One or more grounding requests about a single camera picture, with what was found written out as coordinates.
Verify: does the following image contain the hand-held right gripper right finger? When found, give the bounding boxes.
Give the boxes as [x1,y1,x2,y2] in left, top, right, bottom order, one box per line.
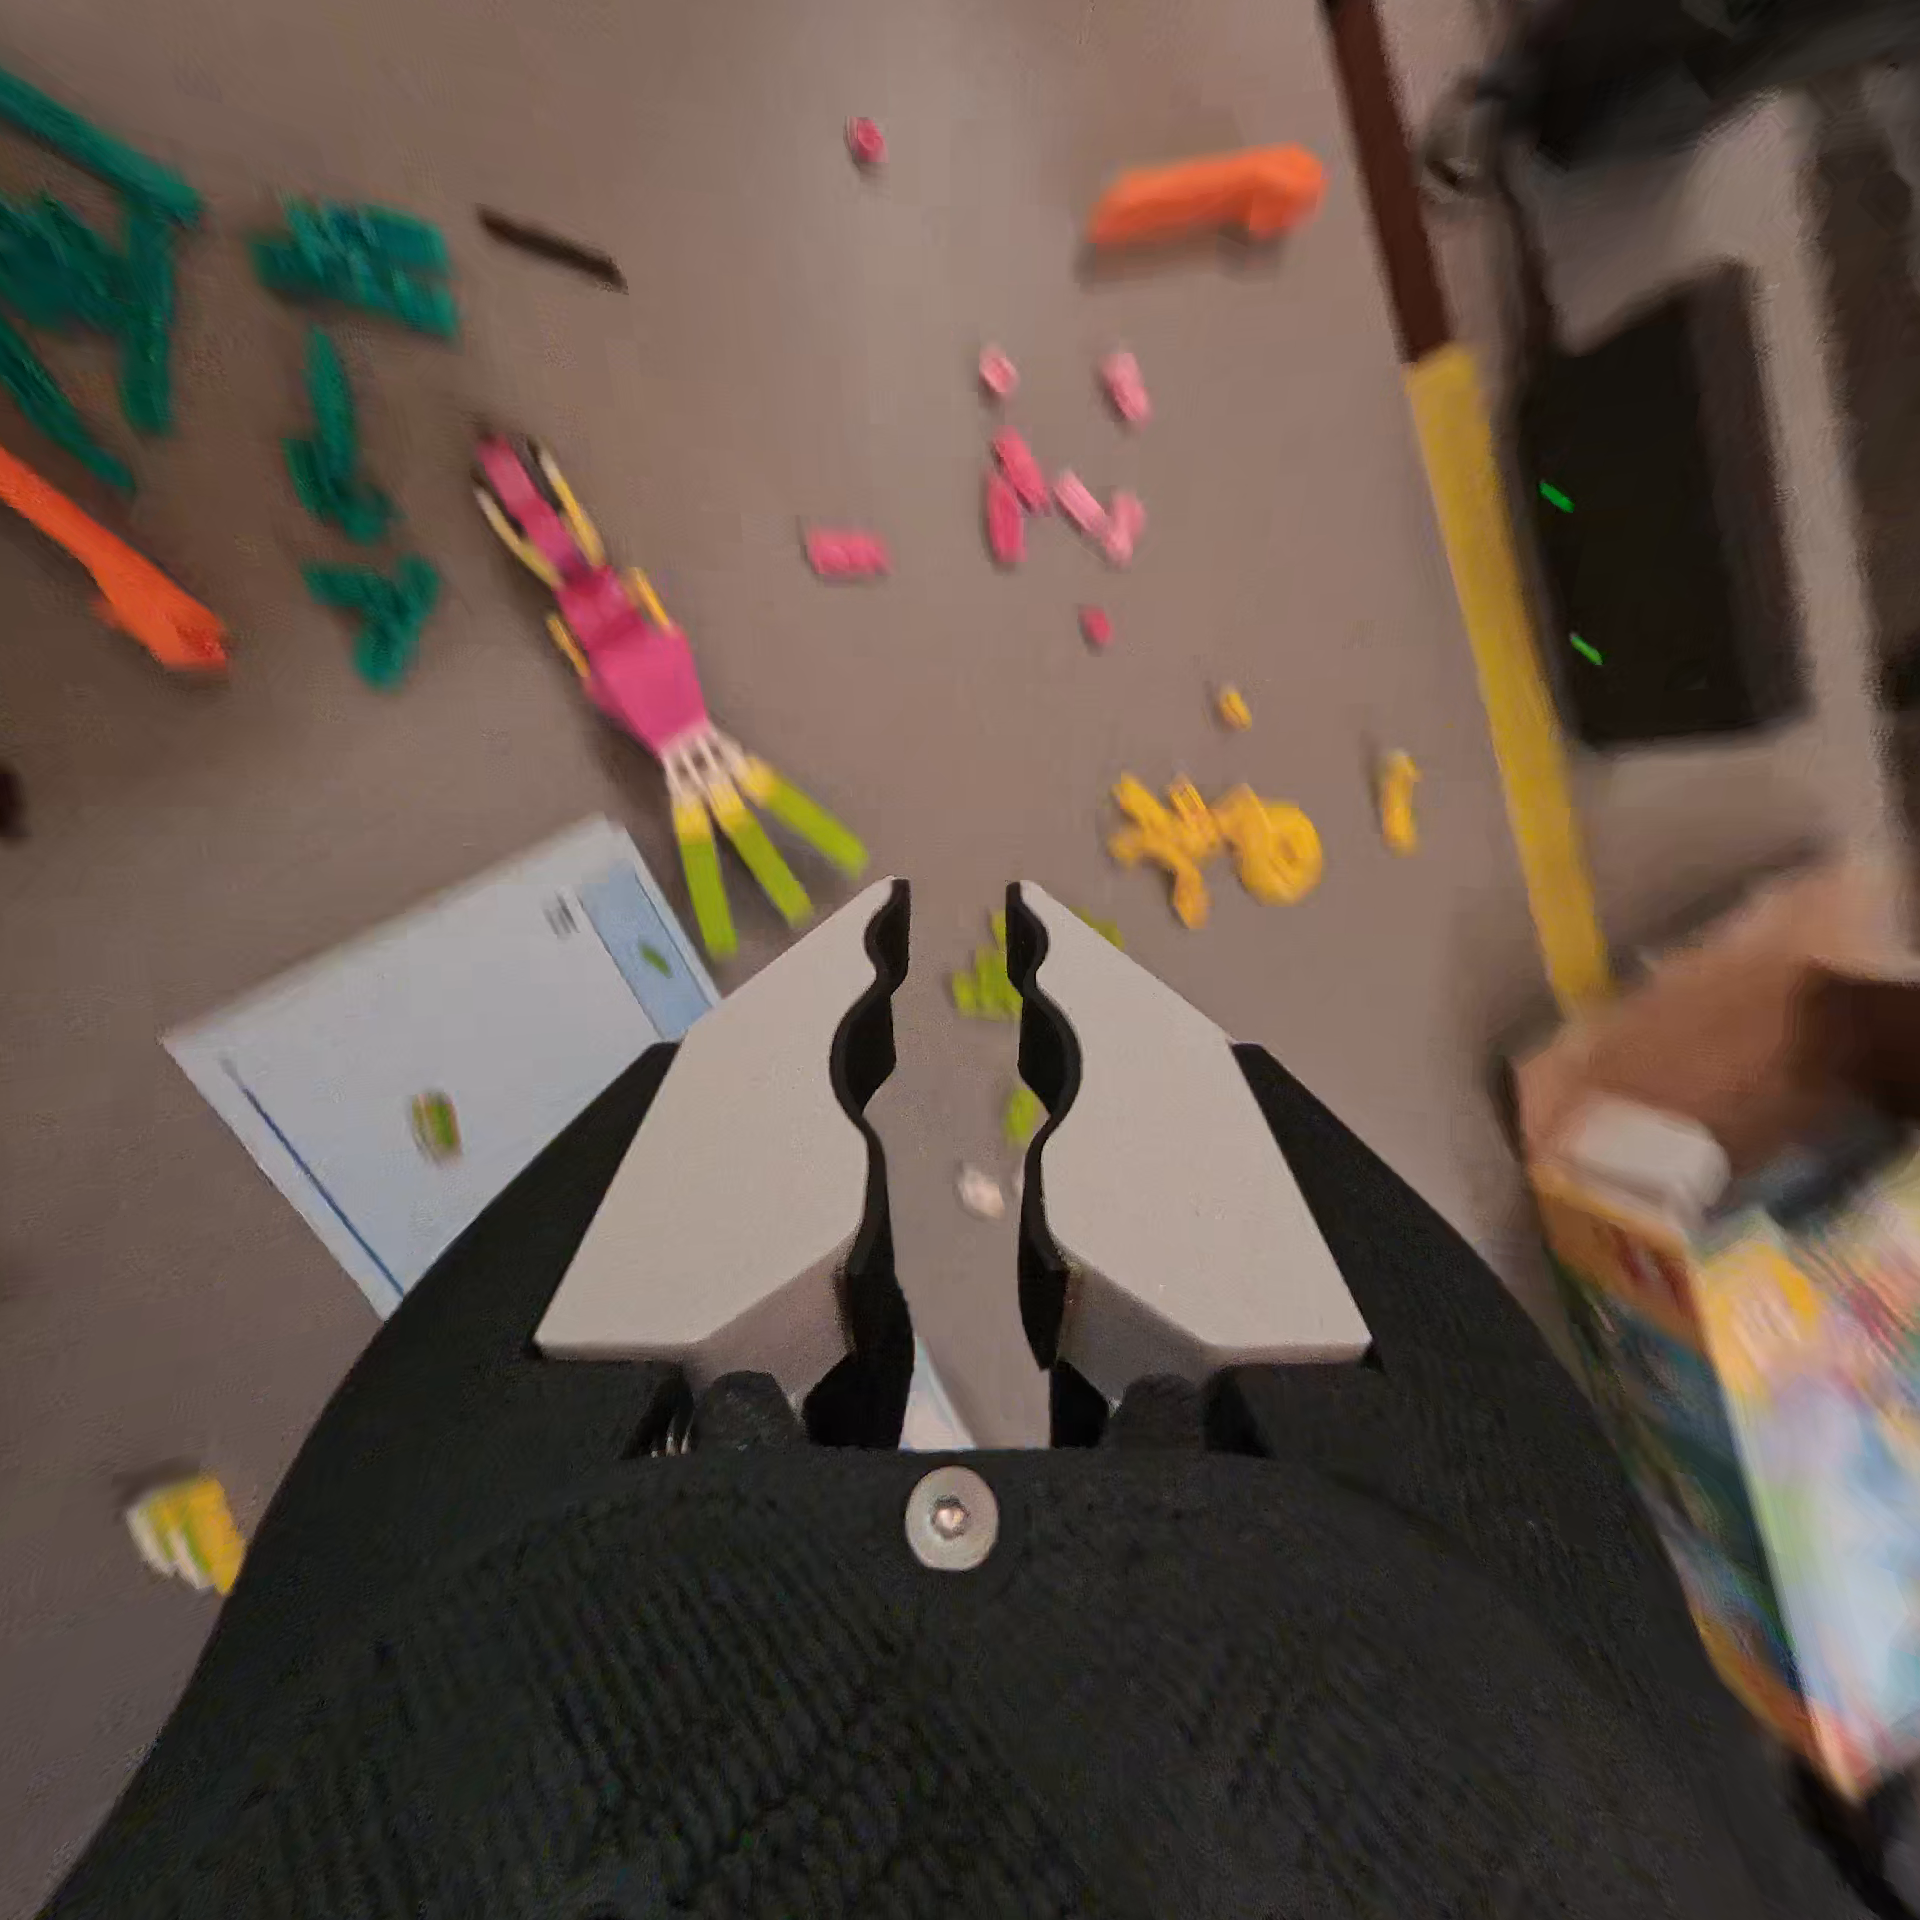
[1009,880,1375,1444]

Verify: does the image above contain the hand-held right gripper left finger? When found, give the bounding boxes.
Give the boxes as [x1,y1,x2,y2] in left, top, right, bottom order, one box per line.
[533,880,913,1444]

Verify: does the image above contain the lime lego pieces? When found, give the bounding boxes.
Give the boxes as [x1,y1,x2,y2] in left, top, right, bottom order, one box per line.
[955,910,1125,1025]

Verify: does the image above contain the lego instruction booklet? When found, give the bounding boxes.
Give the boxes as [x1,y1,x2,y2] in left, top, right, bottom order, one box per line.
[164,816,980,1449]

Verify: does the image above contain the yellow lego assembly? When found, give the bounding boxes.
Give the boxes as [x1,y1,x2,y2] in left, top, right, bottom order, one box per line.
[1107,772,1323,934]

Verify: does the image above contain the pink and lime lego model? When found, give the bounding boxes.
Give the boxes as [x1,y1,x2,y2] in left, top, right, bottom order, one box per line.
[472,432,874,962]

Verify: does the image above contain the colourful lego set box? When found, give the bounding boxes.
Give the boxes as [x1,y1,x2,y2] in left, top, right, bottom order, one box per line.
[1530,1117,1920,1801]

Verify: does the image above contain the yellow and white lego piece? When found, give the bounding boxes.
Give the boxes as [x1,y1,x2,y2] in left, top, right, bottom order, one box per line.
[125,1475,249,1599]

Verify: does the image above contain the scattered pink lego plates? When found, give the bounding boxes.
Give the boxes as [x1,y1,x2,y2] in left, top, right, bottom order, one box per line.
[805,343,1153,584]

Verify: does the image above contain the pile of teal lego pieces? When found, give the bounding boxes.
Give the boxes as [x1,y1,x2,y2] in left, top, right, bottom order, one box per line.
[0,67,465,695]

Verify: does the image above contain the cardboard box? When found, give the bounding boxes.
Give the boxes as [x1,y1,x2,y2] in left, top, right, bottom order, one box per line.
[1504,878,1920,1203]

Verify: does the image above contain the yellow tape strip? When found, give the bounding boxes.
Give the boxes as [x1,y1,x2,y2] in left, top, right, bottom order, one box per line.
[1406,343,1615,1017]

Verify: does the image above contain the black power box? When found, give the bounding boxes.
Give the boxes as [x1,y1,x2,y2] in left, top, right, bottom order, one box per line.
[1511,267,1812,752]

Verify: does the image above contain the orange brick separator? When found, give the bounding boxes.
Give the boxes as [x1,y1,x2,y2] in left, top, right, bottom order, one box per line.
[0,441,231,672]
[1088,144,1335,251]

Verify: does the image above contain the thin black rod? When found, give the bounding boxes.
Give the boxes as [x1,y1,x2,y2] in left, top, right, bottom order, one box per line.
[476,206,626,295]

